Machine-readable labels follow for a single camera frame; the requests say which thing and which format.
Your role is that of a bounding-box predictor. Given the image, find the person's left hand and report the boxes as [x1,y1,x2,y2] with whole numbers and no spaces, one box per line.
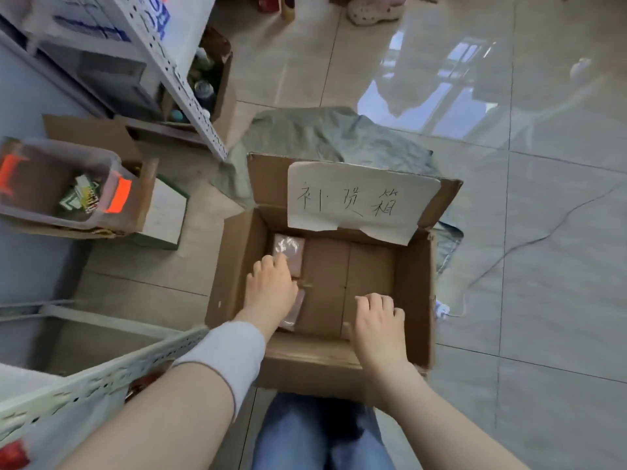
[234,254,300,338]

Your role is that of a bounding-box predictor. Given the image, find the person's right hand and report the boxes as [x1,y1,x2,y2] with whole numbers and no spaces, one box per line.
[342,293,410,373]

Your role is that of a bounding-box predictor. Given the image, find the purple swirl bread packet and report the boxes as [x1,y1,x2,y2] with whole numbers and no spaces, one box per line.
[278,287,308,334]
[272,233,307,279]

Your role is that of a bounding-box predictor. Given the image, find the brown cardboard box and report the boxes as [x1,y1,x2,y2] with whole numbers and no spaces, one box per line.
[204,152,464,407]

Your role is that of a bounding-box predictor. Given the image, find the white metal shelf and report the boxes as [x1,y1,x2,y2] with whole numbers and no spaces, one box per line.
[0,300,209,470]

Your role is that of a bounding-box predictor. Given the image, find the person's left forearm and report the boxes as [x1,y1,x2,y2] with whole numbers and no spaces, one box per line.
[56,317,275,470]

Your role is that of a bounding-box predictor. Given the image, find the person's right forearm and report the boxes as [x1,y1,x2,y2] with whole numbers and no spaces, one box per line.
[367,359,532,470]

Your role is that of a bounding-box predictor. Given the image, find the person's blue jeans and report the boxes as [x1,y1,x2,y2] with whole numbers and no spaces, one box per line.
[251,392,396,470]

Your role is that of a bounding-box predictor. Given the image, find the grey box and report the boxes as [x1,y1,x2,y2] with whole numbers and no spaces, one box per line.
[44,43,163,119]

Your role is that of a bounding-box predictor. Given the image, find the white arm sleeve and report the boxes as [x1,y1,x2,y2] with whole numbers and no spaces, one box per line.
[171,321,266,422]

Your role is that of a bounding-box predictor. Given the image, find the green clipboard with paper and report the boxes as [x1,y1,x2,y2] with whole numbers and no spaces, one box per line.
[131,174,191,251]

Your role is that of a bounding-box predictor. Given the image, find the white handwritten paper sheet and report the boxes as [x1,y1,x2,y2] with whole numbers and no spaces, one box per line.
[286,161,443,246]

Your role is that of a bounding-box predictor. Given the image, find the orange packet with dark pieces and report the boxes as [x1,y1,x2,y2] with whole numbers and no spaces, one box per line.
[123,370,173,405]

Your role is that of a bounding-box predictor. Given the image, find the grey green woven sack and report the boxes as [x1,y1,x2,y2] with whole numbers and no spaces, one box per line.
[213,106,465,275]

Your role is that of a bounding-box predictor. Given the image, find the brown bottle carton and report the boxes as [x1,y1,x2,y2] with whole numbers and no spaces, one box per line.
[161,26,237,144]

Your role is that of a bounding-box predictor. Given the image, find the green yellow sachets bundle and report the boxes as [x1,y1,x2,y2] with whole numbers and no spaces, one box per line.
[59,173,103,213]

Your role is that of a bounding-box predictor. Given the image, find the clear white capped bottle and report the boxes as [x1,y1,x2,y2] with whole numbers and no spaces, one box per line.
[194,80,216,111]

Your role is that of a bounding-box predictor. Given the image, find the clear bin with orange latches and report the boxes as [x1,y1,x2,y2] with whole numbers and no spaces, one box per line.
[0,136,140,232]

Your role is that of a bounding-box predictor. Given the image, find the white perforated metal rack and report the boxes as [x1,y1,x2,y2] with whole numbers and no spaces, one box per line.
[0,0,230,162]

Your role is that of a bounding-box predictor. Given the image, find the blue white packet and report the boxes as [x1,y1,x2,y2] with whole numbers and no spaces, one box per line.
[140,0,173,43]

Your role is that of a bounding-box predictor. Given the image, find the stack of white cartons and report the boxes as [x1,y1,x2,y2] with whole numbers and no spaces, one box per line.
[29,0,133,44]

